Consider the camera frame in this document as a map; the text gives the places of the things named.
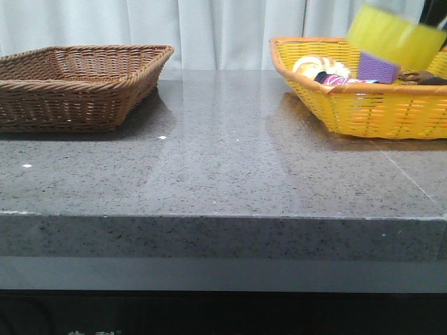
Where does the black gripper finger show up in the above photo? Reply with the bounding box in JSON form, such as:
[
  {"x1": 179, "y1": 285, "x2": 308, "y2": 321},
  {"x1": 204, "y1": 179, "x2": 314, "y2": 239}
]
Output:
[{"x1": 418, "y1": 0, "x2": 446, "y2": 28}]

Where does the yellow tape roll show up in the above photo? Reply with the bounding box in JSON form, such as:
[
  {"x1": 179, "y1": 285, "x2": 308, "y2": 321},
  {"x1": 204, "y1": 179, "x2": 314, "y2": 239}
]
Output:
[{"x1": 346, "y1": 3, "x2": 446, "y2": 70}]

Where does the brown pretzel-shaped item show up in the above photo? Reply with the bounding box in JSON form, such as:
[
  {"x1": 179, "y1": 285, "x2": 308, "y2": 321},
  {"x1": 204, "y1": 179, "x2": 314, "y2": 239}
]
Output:
[{"x1": 398, "y1": 70, "x2": 446, "y2": 86}]

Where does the purple foam block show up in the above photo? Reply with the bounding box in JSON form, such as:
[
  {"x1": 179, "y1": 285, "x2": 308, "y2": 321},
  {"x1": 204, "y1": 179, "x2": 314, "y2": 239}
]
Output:
[{"x1": 357, "y1": 52, "x2": 401, "y2": 84}]

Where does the yellow woven basket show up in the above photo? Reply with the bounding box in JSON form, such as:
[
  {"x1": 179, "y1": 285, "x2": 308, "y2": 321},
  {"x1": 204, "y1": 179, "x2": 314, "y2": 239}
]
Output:
[{"x1": 270, "y1": 37, "x2": 446, "y2": 140}]

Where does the black pink snack packet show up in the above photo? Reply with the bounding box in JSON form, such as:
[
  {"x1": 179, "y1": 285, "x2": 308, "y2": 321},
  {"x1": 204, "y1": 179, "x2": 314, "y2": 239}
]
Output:
[{"x1": 314, "y1": 71, "x2": 379, "y2": 86}]

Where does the cream bread roll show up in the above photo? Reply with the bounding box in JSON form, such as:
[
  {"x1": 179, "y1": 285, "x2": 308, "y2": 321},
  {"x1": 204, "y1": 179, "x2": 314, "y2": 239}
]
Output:
[{"x1": 292, "y1": 55, "x2": 351, "y2": 80}]

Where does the white curtain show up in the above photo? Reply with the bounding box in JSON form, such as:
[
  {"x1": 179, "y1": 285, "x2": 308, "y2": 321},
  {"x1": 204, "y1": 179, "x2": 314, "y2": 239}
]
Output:
[{"x1": 0, "y1": 0, "x2": 447, "y2": 72}]

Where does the brown wicker basket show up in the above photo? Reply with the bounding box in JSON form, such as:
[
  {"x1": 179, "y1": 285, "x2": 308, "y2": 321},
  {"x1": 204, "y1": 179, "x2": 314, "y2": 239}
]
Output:
[{"x1": 1, "y1": 45, "x2": 174, "y2": 133}]

